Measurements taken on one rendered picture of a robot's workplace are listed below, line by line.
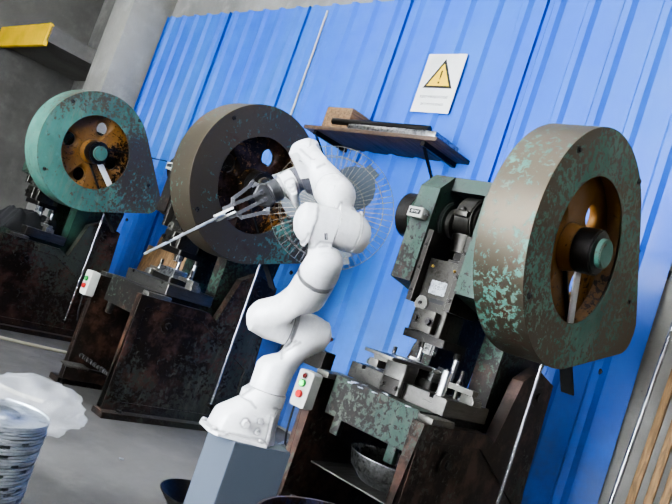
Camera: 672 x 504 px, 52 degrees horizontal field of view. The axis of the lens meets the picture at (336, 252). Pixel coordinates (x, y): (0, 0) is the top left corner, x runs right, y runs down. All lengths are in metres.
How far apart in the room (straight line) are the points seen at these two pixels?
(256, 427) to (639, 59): 2.88
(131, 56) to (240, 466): 5.77
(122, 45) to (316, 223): 5.59
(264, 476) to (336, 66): 3.77
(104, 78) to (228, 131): 3.84
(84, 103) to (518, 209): 3.47
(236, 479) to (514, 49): 3.16
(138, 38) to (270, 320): 5.65
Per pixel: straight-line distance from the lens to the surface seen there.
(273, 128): 3.62
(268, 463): 2.02
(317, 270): 1.83
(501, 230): 2.15
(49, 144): 4.90
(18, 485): 2.17
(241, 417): 1.97
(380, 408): 2.46
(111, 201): 5.15
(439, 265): 2.62
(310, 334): 1.99
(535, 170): 2.19
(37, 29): 7.65
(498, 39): 4.53
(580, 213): 2.54
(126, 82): 7.29
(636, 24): 4.18
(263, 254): 3.68
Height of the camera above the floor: 0.89
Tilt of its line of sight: 4 degrees up
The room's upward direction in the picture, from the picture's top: 19 degrees clockwise
